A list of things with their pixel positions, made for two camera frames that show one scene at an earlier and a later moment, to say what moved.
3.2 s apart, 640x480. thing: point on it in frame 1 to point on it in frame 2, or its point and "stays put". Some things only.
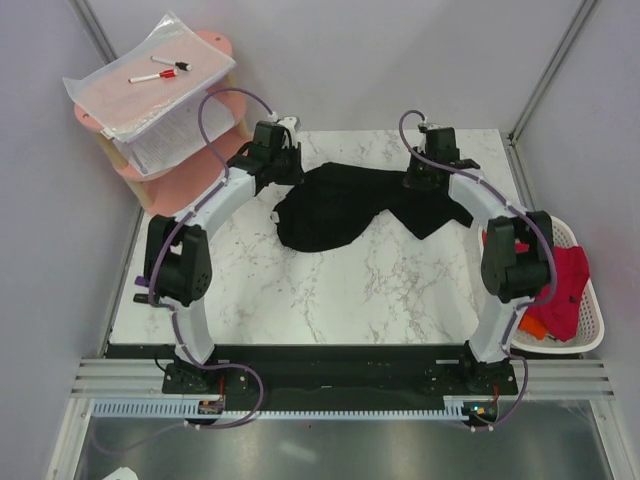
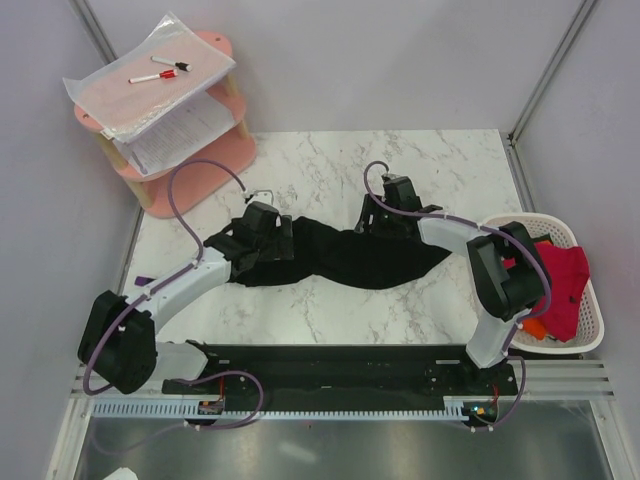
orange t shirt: (533, 326) stays put
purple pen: (143, 169) stays put
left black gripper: (297, 175) to (281, 248)
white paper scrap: (125, 473) stays put
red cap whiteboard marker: (169, 73) stays put
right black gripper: (410, 181) to (376, 228)
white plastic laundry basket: (589, 322) stays put
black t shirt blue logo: (318, 204) to (345, 257)
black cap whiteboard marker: (181, 65) stays put
